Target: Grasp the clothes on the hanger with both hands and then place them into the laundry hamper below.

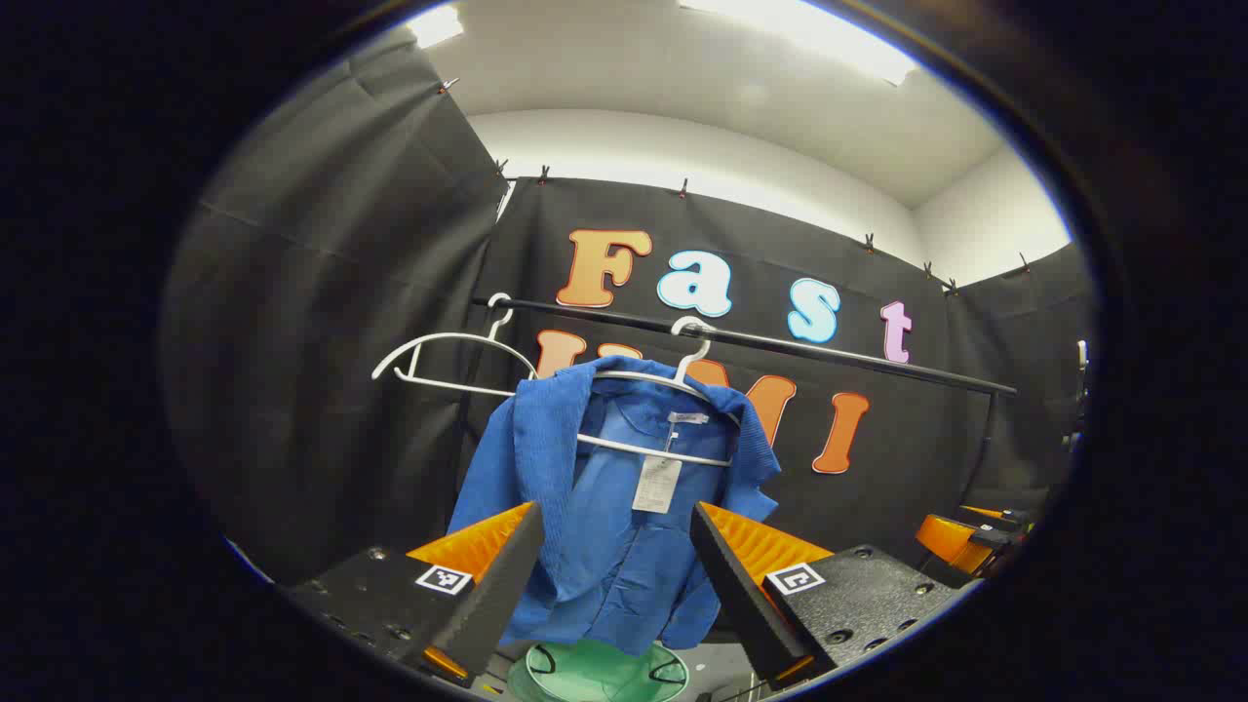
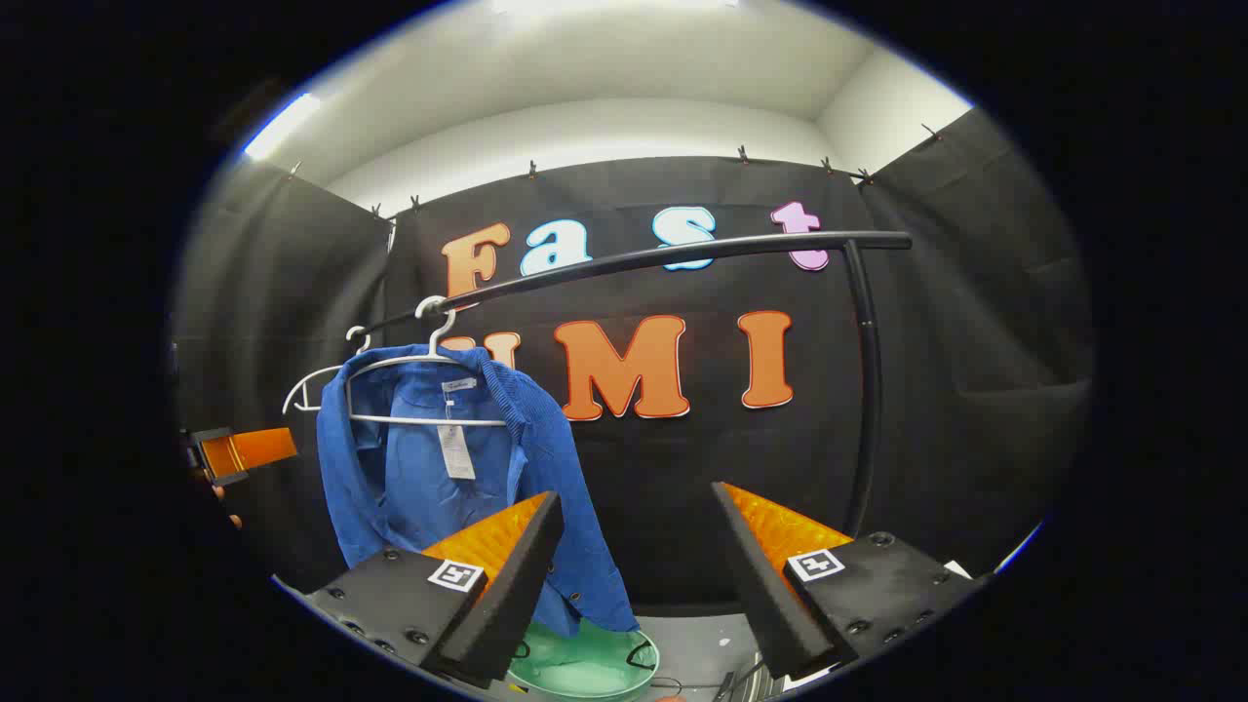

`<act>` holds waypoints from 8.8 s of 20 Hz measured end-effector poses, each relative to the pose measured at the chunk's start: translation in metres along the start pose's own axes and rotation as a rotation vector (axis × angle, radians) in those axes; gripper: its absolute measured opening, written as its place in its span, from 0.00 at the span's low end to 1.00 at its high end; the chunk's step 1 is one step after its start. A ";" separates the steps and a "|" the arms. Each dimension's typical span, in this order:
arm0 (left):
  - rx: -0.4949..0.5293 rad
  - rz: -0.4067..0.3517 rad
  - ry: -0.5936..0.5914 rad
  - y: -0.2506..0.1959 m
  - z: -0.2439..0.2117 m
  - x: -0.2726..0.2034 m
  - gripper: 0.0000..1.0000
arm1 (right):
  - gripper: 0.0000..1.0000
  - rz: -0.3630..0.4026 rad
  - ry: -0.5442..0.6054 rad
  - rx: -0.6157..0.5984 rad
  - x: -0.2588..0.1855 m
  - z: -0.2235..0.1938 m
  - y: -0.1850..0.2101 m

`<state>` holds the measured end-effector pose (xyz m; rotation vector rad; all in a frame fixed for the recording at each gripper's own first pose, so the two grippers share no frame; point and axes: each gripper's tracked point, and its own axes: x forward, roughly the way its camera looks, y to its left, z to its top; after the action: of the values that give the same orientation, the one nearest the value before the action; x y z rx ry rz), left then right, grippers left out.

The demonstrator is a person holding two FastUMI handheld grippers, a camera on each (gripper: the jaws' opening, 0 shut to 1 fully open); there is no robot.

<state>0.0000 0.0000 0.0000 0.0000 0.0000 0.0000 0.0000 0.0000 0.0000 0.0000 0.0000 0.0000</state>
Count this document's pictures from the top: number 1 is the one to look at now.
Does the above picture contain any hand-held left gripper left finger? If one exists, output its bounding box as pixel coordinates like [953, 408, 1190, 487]
[283, 502, 547, 688]

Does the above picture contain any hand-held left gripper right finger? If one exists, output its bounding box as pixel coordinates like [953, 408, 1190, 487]
[690, 502, 976, 689]

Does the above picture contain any blue corduroy shirt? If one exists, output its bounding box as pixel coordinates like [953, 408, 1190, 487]
[447, 356, 783, 656]

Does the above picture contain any green laundry hamper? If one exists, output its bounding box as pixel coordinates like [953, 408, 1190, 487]
[507, 639, 691, 702]

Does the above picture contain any white plastic clothes hanger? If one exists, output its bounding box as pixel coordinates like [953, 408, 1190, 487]
[575, 315, 742, 467]
[371, 292, 539, 399]

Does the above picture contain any black clothes rack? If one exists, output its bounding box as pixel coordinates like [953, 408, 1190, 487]
[473, 297, 1017, 508]

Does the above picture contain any black backdrop cloth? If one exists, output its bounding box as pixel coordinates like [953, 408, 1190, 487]
[161, 39, 1093, 586]

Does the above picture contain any row of small cloth clips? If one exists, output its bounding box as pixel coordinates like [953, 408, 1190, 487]
[437, 76, 1033, 295]

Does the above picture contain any small ceiling light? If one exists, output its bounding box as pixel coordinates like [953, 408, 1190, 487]
[408, 5, 464, 48]

